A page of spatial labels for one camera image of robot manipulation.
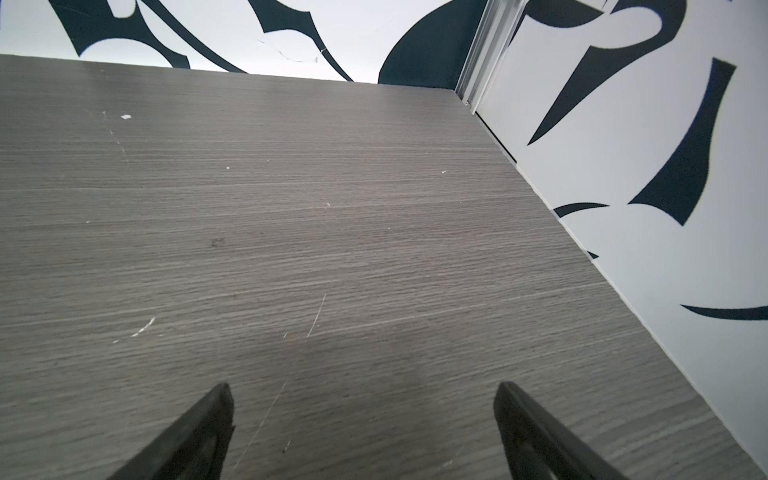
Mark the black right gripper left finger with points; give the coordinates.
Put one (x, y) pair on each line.
(193, 447)

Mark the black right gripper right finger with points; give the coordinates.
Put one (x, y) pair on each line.
(538, 446)

